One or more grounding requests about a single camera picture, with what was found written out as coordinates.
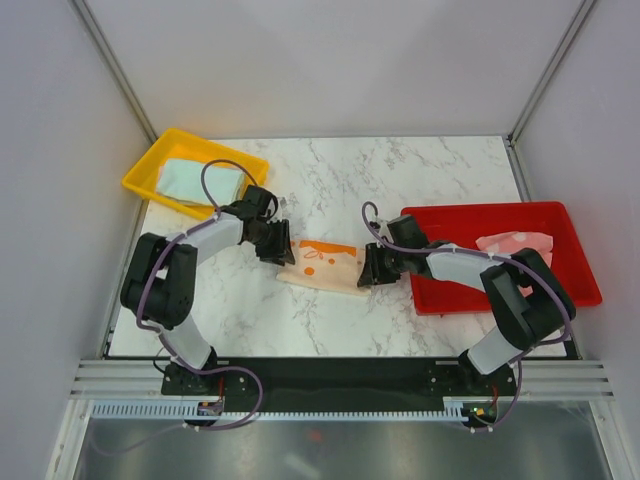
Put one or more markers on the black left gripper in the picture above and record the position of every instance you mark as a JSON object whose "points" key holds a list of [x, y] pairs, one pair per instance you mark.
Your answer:
{"points": [[281, 251]]}

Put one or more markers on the red plastic tray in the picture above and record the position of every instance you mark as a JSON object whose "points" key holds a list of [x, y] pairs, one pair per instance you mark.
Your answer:
{"points": [[463, 224]]}

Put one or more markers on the aluminium frame post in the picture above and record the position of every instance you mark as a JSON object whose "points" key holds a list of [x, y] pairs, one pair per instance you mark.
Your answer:
{"points": [[569, 37], [90, 23]]}

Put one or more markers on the light blue white towel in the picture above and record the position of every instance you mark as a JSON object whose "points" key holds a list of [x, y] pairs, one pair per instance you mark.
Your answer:
{"points": [[182, 180]]}

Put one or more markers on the pink white towel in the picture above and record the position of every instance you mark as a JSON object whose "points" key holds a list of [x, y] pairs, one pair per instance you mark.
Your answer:
{"points": [[507, 243]]}

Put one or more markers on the yellow plastic tray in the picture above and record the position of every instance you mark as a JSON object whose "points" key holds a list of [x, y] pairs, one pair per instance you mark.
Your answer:
{"points": [[142, 178]]}

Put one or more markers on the aluminium frame post right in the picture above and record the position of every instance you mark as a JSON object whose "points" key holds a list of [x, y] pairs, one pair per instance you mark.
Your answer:
{"points": [[569, 37]]}

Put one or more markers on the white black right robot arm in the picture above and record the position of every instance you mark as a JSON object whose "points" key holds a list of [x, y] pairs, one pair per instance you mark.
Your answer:
{"points": [[526, 299]]}

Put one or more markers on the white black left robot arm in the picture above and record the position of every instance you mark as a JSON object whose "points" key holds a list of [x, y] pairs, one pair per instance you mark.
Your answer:
{"points": [[159, 286]]}

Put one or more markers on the aluminium frame post left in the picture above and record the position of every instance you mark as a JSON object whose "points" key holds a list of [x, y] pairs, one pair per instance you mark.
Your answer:
{"points": [[90, 23]]}

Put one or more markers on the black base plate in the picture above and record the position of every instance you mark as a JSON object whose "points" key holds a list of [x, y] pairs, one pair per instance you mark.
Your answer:
{"points": [[317, 384]]}

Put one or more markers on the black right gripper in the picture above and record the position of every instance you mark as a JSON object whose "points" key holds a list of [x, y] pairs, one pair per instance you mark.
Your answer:
{"points": [[372, 273]]}

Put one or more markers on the orange patterned towel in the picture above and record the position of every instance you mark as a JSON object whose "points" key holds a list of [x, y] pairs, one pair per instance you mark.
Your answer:
{"points": [[325, 266]]}

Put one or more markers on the white slotted cable duct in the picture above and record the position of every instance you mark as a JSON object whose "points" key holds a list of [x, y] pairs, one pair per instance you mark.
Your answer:
{"points": [[192, 410]]}

